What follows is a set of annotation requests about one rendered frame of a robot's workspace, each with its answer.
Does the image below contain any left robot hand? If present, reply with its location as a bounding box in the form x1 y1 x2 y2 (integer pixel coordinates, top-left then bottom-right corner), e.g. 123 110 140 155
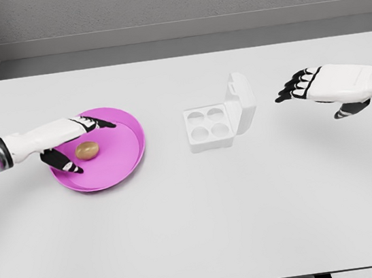
25 111 122 181

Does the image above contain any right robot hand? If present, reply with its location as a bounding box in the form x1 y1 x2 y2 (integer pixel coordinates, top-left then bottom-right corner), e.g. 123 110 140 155
271 58 372 128

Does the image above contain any brown egg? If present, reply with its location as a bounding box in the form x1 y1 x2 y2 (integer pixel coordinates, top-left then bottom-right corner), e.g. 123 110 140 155
73 140 101 162

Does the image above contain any white egg box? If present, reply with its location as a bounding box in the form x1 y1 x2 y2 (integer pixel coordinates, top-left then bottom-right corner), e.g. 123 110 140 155
177 69 262 155

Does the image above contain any pink round plate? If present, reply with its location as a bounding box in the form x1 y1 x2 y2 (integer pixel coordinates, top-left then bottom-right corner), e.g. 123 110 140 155
41 102 152 198

